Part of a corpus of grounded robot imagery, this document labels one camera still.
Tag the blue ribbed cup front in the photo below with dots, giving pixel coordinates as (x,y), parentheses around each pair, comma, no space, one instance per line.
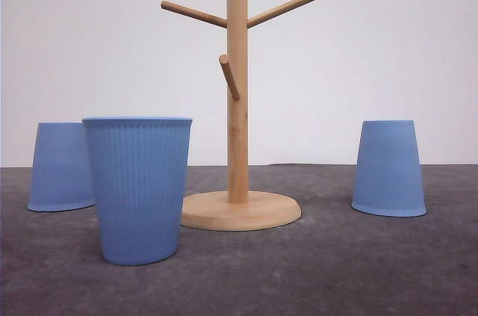
(140,165)

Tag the wooden cup tree stand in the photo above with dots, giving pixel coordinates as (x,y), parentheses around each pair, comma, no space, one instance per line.
(239,209)

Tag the blue ribbed cup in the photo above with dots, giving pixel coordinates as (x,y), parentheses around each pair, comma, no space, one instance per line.
(388,174)
(140,165)
(61,172)

